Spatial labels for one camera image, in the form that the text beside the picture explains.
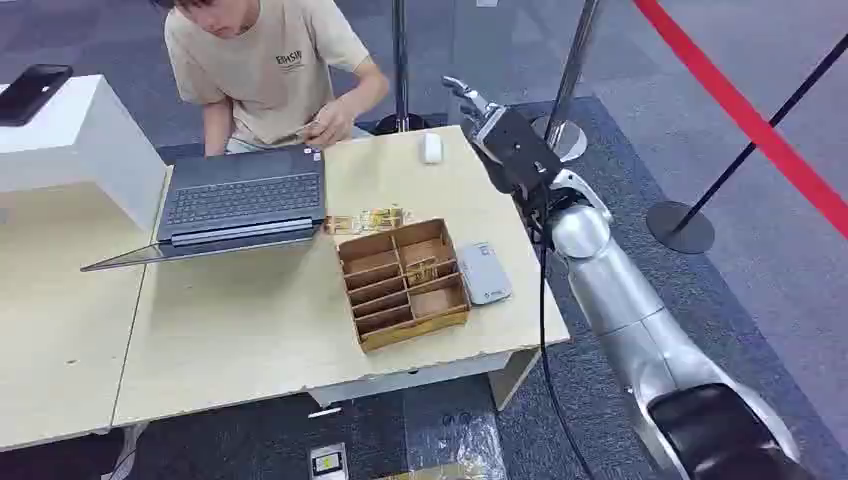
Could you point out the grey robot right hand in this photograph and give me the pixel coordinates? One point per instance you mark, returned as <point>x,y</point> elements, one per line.
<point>520,151</point>

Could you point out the person's left hand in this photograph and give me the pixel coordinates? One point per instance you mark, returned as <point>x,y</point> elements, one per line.
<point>331,124</point>

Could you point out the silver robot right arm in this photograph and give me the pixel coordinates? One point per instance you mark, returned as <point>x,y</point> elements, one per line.
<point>629,311</point>

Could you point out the chrome stanchion pole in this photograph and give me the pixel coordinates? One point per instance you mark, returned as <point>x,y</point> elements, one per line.
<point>568,93</point>

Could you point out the person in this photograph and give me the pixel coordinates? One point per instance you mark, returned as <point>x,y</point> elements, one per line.
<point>265,73</point>

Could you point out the white computer mouse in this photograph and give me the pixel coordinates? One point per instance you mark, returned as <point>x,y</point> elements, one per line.
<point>432,148</point>

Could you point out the dark stanchion pole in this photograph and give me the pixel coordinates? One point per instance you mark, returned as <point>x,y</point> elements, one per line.
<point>400,66</point>

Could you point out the dark grey laptop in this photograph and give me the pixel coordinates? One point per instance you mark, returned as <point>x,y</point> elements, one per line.
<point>242,199</point>

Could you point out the grey card reader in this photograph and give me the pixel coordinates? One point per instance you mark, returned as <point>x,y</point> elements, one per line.
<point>484,273</point>

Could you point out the wooden card box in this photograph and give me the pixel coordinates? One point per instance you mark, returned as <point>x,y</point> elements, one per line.
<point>402,285</point>

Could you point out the black slanted stanchion pole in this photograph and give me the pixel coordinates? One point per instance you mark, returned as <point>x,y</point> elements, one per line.
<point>729,179</point>

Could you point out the pale desk leg panel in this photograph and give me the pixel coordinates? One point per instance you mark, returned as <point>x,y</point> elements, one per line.
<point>511,378</point>

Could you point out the red barrier belt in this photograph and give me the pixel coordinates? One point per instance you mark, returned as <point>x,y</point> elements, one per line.
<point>748,116</point>

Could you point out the white cabinet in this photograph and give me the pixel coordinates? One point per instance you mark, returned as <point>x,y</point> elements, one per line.
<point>73,142</point>

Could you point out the small white strip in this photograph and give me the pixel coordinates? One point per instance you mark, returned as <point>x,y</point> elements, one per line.
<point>324,413</point>

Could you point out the black phone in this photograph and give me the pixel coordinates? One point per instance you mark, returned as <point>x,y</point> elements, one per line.
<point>30,93</point>

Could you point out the clear plastic bag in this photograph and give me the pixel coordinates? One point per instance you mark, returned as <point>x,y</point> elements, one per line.
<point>457,450</point>

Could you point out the floor socket plate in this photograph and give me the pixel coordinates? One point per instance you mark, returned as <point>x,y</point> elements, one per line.
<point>328,462</point>

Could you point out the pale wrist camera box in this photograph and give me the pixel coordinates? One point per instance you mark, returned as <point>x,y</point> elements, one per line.
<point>583,189</point>

